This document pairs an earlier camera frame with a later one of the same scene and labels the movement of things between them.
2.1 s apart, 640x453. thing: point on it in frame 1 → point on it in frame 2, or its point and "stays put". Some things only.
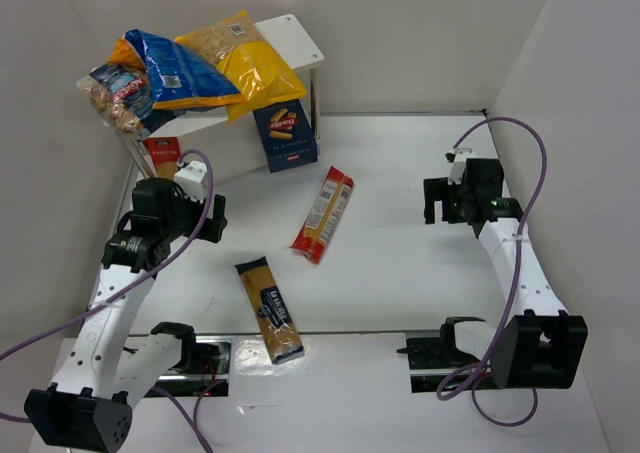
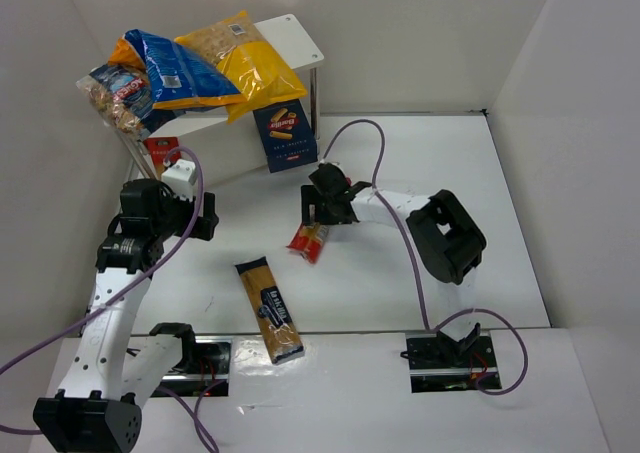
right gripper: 433,199 → 310,205
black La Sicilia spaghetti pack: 283,340 stays put
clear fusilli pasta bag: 121,96 stays put
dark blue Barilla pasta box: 286,135 stays put
